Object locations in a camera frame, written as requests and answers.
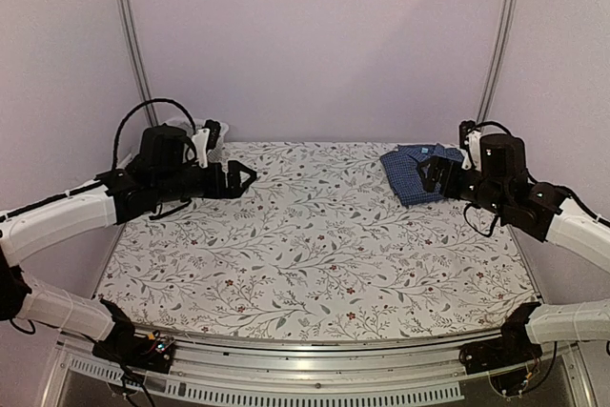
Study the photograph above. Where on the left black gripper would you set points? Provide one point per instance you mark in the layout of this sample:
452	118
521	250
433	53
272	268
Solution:
220	192

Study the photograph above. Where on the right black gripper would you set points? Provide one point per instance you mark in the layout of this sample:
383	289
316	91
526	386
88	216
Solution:
449	188

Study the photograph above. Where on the blue plaid long sleeve shirt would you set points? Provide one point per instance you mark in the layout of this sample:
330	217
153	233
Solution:
400	166

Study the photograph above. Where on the white plastic basket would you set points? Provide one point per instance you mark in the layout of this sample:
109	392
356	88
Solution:
213	156

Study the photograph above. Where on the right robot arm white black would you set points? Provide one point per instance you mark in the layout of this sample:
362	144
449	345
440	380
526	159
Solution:
493	176

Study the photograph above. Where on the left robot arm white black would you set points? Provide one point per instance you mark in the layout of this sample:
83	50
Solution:
171	166

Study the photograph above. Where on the floral patterned table mat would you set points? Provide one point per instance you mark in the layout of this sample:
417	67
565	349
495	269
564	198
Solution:
318	249

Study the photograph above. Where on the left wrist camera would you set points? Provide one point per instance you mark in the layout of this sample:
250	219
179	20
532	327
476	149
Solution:
214	130

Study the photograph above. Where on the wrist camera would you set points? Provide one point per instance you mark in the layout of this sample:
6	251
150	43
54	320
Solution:
469	143
214	130

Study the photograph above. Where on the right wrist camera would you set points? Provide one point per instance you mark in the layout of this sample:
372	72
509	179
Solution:
469	143

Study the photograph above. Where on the right aluminium corner post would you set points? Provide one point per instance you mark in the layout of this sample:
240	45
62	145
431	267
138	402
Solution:
506	17

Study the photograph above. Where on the aluminium corner post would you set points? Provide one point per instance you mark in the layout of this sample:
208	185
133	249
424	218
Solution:
506	17
127	21

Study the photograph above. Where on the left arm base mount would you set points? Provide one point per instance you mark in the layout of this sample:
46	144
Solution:
151	352

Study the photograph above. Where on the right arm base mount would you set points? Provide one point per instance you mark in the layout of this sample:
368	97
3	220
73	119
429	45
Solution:
510	348

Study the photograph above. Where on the aluminium front rail frame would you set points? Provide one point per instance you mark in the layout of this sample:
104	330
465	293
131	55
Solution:
226	371

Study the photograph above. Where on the left aluminium corner post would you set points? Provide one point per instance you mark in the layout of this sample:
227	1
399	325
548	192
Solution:
127	21

